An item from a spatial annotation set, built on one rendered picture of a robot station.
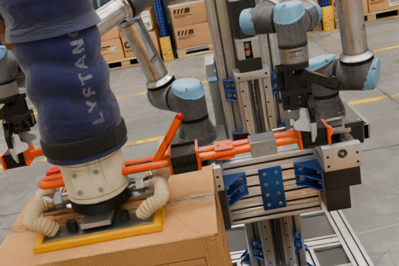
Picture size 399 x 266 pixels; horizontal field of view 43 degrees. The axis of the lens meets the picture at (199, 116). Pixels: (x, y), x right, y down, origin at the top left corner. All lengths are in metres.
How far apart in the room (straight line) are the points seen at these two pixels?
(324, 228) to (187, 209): 1.52
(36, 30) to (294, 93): 0.65
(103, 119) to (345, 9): 0.89
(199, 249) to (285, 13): 0.62
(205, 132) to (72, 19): 0.82
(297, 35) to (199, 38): 7.21
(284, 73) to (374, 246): 1.87
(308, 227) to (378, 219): 0.58
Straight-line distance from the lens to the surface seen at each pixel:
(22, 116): 1.66
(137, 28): 1.85
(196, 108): 1.85
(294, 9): 1.28
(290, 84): 1.34
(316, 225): 2.86
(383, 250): 3.01
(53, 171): 1.99
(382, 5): 9.08
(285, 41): 1.29
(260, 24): 1.42
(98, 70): 1.27
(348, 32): 1.79
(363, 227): 3.21
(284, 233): 2.24
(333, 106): 1.92
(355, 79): 1.84
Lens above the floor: 1.74
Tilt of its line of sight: 19 degrees down
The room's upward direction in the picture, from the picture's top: 11 degrees counter-clockwise
